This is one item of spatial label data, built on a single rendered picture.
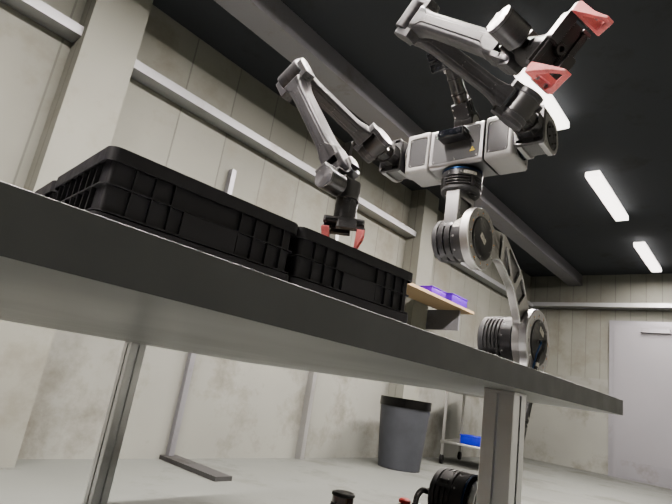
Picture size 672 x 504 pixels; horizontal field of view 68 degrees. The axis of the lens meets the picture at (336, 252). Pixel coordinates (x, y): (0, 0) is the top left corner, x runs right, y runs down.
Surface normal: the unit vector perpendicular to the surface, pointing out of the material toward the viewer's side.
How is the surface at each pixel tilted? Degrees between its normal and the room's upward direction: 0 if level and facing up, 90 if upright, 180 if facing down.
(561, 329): 90
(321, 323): 90
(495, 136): 90
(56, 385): 90
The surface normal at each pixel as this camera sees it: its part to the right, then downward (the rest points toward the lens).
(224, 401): 0.75, -0.06
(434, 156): -0.64, -0.29
